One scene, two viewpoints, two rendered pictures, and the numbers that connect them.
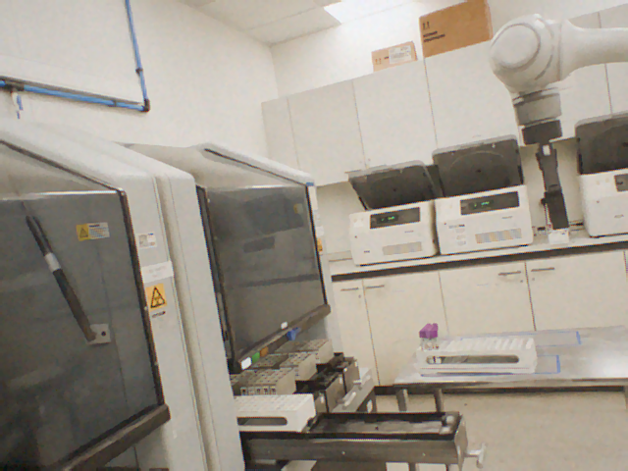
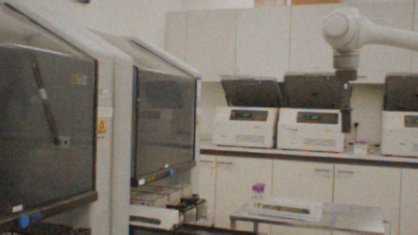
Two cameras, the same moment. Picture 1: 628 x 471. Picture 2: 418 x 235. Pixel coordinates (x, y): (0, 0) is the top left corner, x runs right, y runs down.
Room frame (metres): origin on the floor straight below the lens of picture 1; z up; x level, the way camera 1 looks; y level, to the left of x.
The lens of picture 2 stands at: (-0.40, 0.07, 1.27)
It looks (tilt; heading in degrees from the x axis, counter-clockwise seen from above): 2 degrees down; 356
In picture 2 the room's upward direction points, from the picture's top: 2 degrees clockwise
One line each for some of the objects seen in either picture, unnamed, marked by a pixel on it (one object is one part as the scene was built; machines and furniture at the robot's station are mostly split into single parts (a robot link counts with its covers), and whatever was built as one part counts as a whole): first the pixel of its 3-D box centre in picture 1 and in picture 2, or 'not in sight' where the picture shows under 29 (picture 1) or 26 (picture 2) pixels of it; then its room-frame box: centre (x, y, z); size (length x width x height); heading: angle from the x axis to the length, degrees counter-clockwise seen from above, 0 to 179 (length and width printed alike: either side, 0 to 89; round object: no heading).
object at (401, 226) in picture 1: (396, 211); (250, 111); (3.80, -0.57, 1.22); 0.62 x 0.56 x 0.64; 156
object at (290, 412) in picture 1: (253, 415); (138, 216); (1.32, 0.23, 0.83); 0.30 x 0.10 x 0.06; 67
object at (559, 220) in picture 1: (557, 211); (345, 122); (1.06, -0.47, 1.23); 0.03 x 0.01 x 0.07; 68
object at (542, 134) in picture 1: (544, 145); (346, 83); (1.12, -0.49, 1.36); 0.08 x 0.07 x 0.09; 158
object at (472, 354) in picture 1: (474, 355); (284, 207); (1.44, -0.36, 0.85); 0.30 x 0.10 x 0.06; 62
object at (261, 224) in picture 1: (200, 240); (120, 101); (1.62, 0.35, 1.28); 0.61 x 0.51 x 0.63; 157
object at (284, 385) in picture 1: (283, 387); (159, 205); (1.45, 0.16, 0.85); 0.12 x 0.02 x 0.06; 158
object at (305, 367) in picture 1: (305, 368); (173, 198); (1.59, 0.10, 0.85); 0.12 x 0.02 x 0.06; 157
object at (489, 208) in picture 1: (482, 194); (313, 111); (3.58, -1.11, 1.24); 0.62 x 0.56 x 0.69; 158
